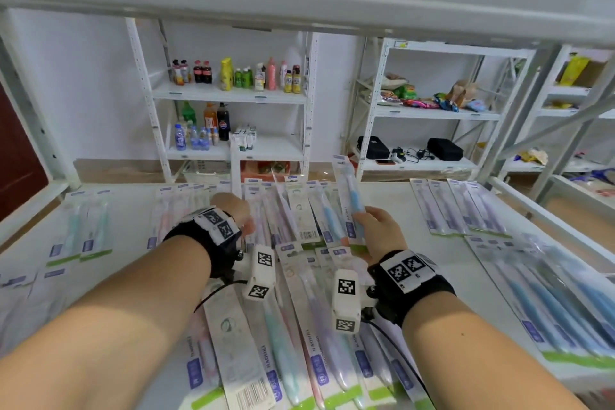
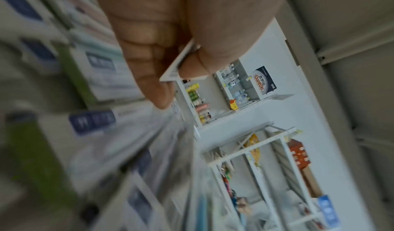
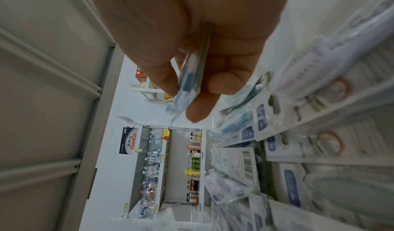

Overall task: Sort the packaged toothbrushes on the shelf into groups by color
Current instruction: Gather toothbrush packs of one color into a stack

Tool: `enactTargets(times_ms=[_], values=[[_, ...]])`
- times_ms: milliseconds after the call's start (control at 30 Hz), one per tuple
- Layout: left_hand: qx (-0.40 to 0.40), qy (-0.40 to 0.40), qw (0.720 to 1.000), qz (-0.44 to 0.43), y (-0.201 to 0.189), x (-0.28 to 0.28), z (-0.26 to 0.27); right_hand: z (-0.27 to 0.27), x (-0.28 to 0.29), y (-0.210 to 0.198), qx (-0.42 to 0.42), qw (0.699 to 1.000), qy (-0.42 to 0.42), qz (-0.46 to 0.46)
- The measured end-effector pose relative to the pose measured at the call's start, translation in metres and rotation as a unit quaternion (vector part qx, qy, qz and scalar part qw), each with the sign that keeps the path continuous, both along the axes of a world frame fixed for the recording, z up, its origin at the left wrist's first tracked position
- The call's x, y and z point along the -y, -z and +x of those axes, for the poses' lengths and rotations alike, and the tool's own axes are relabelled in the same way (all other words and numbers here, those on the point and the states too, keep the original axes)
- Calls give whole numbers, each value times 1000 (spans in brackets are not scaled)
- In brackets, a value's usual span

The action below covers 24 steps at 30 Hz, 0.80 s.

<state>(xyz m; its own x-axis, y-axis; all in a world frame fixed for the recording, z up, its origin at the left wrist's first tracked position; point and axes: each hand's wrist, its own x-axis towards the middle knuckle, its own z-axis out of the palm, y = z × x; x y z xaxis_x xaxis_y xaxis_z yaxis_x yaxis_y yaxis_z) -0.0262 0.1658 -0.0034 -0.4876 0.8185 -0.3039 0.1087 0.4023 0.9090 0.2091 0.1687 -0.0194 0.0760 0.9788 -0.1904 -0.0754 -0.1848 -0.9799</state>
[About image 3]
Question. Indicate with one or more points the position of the row of colourful bottles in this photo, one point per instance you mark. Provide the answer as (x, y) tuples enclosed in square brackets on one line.
[(193, 172)]

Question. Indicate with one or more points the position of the white metal shelf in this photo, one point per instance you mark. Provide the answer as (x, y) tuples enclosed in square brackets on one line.
[(46, 103)]

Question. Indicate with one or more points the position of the white snack shelving unit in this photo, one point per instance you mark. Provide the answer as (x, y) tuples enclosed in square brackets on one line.
[(147, 89)]

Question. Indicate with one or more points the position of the pile of mixed toothbrush packets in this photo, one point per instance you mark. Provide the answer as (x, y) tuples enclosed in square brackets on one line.
[(323, 152)]

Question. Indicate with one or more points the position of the white drinks shelving unit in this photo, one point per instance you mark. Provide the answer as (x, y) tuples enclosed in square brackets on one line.
[(178, 171)]

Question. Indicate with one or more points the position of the person's right hand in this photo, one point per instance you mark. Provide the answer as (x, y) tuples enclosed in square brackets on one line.
[(190, 18)]

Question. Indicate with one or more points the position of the orange price tag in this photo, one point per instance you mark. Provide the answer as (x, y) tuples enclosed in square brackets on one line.
[(166, 134)]

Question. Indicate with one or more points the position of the red gift box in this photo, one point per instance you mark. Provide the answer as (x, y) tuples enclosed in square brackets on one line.
[(140, 73)]

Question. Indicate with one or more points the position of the cluster of water and soda bottles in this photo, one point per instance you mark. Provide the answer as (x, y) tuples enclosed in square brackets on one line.
[(150, 171)]

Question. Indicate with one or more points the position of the blue and white water carton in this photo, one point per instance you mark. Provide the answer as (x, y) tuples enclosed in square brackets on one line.
[(129, 142)]

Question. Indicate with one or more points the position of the blue toothbrush packet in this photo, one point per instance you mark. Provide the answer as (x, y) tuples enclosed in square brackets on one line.
[(192, 74)]

